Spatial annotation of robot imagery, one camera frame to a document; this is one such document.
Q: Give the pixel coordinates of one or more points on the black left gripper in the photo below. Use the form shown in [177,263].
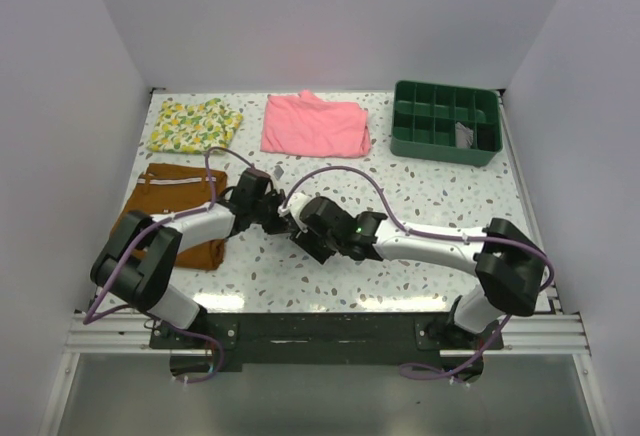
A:
[280,225]

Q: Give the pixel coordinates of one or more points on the pink folded shirt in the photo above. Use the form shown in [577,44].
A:
[308,126]

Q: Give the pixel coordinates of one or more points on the aluminium front rail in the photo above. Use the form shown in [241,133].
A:
[125,333]

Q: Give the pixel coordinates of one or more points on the grey rolled underwear in tray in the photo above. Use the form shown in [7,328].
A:
[464,136]

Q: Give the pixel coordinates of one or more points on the green compartment tray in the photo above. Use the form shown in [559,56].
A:
[424,116]

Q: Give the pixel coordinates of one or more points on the lemon print folded cloth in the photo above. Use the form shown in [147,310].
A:
[193,128]

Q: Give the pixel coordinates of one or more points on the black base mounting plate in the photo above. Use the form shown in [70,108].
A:
[428,340]

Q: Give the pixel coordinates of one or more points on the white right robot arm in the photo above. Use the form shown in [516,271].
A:
[507,265]

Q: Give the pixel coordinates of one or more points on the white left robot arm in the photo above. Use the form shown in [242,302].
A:
[138,259]

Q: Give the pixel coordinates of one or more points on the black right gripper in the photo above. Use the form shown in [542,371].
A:
[309,244]

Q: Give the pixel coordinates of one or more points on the brown folded trousers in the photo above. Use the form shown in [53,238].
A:
[164,188]

